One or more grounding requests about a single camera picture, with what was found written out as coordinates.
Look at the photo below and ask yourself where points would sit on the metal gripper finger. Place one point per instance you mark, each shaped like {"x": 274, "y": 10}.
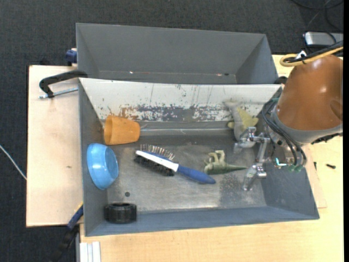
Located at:
{"x": 249, "y": 139}
{"x": 255, "y": 175}

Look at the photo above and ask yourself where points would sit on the grey and yellow toy shark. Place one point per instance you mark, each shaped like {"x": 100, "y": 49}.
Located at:
{"x": 240, "y": 121}

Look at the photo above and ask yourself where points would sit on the green toy dinosaur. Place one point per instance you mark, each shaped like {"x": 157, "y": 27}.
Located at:
{"x": 218, "y": 168}

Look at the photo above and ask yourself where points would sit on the small black screw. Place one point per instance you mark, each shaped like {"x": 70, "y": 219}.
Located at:
{"x": 331, "y": 166}

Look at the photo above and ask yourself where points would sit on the blue and white brush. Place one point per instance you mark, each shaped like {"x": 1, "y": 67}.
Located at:
{"x": 166, "y": 164}

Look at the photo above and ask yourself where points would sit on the grey metal bin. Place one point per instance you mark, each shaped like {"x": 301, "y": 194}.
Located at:
{"x": 169, "y": 195}

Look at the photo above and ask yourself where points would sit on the orange plastic cup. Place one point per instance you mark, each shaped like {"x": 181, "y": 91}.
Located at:
{"x": 121, "y": 131}

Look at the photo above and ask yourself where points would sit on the blue plastic bowl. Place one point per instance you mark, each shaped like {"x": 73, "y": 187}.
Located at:
{"x": 102, "y": 165}

